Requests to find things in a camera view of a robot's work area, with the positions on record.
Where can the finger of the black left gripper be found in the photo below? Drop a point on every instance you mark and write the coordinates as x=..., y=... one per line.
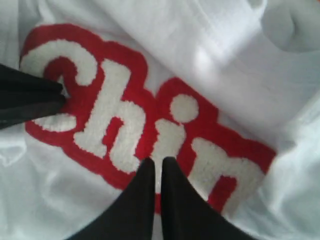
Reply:
x=21, y=87
x=22, y=111

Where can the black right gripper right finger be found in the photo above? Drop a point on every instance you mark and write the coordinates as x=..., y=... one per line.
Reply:
x=185, y=215

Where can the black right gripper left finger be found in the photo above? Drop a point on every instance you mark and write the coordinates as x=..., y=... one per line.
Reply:
x=131, y=215

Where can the white t-shirt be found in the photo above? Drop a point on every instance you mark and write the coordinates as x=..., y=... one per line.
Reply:
x=229, y=88

